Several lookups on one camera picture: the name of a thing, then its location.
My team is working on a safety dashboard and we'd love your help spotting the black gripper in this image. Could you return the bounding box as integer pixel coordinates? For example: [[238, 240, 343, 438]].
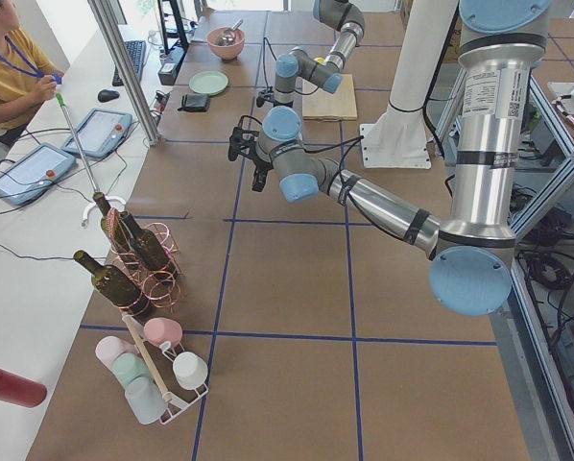
[[227, 126, 273, 192], [255, 86, 275, 108]]

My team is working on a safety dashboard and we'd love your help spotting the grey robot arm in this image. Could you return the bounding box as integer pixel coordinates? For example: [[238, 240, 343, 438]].
[[228, 1, 550, 315], [255, 1, 366, 108]]

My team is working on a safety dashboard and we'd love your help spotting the light green plate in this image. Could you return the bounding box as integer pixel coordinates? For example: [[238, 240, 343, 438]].
[[189, 70, 229, 96]]

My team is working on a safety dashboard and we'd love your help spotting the pink bowl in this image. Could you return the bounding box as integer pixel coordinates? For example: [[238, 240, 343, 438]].
[[206, 27, 245, 61]]

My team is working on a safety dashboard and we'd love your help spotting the folded grey cloth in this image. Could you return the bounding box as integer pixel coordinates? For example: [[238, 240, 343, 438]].
[[178, 93, 210, 112]]

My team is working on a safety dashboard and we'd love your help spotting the metal scoop spoon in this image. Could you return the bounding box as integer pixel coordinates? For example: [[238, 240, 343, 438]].
[[214, 18, 244, 46]]

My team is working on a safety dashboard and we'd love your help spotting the wooden cutting board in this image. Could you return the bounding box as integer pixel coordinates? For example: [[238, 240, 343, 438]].
[[301, 74, 358, 121]]

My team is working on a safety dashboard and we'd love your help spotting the lower dark wine bottle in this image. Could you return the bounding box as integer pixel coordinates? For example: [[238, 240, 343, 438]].
[[119, 210, 178, 280]]

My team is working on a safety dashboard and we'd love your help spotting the dark wine bottle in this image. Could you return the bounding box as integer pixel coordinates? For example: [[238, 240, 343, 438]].
[[73, 250, 154, 321], [93, 192, 135, 264], [119, 210, 178, 280]]

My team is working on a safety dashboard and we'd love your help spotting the black keyboard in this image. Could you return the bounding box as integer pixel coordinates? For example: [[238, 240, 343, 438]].
[[111, 39, 148, 88]]

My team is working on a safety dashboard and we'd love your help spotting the black computer mouse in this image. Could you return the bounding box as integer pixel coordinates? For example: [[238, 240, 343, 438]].
[[97, 89, 120, 103]]

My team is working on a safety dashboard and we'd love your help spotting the far teach pendant tablet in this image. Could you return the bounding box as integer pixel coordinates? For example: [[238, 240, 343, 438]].
[[75, 108, 132, 159]]

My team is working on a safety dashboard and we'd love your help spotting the teach pendant tablet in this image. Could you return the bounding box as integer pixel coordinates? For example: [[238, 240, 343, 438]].
[[0, 143, 76, 206], [75, 108, 132, 159]]

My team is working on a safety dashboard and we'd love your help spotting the upper dark wine bottle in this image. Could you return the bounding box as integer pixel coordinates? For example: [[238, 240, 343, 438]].
[[73, 250, 154, 321]]

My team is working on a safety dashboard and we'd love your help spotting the pink cup on rack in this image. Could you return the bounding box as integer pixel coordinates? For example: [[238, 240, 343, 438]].
[[143, 317, 183, 348]]

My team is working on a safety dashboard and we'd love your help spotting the metal rod green tip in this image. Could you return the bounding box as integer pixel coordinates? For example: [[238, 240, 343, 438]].
[[56, 91, 101, 193]]

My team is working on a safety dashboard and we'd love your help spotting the white cup on rack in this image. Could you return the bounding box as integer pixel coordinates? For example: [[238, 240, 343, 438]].
[[173, 352, 208, 390]]

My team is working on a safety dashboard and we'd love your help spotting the pale pink cup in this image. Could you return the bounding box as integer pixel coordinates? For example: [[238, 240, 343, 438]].
[[95, 336, 138, 371]]

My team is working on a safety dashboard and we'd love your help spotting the near teach pendant tablet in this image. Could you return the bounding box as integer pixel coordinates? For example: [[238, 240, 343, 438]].
[[0, 143, 76, 206]]

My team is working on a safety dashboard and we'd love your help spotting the pale green cup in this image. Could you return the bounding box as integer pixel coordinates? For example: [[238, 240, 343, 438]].
[[111, 352, 150, 388]]

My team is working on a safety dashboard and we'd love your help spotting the person in yellow shirt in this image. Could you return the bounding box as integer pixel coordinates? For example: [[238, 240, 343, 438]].
[[0, 1, 64, 147]]

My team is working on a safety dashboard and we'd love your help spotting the pale grey cup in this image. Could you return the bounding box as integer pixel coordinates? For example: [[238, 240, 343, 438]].
[[124, 376, 168, 425]]

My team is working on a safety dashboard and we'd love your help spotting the green black battery box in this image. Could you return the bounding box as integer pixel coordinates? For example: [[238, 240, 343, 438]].
[[521, 103, 541, 133]]

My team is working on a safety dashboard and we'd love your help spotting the red thermos bottle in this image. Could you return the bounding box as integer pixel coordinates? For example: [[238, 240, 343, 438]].
[[0, 369, 47, 408]]

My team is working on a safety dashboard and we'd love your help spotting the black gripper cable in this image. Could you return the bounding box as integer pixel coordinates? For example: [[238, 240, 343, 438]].
[[260, 36, 317, 97], [238, 114, 365, 203]]

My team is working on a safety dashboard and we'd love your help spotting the copper wire bottle rack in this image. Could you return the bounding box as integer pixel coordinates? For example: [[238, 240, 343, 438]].
[[101, 207, 179, 322]]

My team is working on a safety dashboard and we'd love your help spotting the aluminium frame post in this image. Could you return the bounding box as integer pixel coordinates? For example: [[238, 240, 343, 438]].
[[87, 0, 160, 146]]

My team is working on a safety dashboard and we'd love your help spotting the white wire cup rack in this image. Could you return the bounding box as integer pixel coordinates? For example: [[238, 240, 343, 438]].
[[122, 315, 208, 425]]

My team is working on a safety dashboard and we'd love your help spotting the wooden rack handle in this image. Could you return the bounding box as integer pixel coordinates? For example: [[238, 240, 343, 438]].
[[122, 314, 172, 403]]

